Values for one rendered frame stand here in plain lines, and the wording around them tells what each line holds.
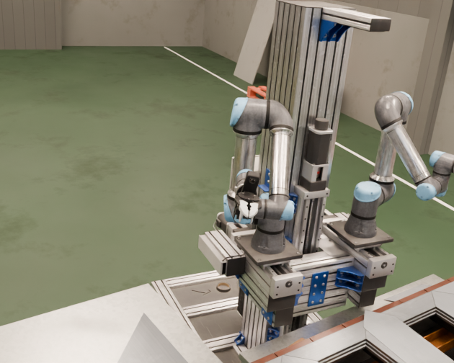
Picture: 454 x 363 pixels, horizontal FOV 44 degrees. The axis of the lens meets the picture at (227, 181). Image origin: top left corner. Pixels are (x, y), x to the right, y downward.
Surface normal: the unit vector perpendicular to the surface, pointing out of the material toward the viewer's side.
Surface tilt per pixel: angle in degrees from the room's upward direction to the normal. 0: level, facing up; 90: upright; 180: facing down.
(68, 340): 0
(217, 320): 0
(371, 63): 90
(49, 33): 90
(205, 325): 0
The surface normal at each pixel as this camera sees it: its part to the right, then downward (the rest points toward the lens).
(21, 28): 0.41, 0.38
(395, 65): -0.91, 0.10
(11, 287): 0.07, -0.92
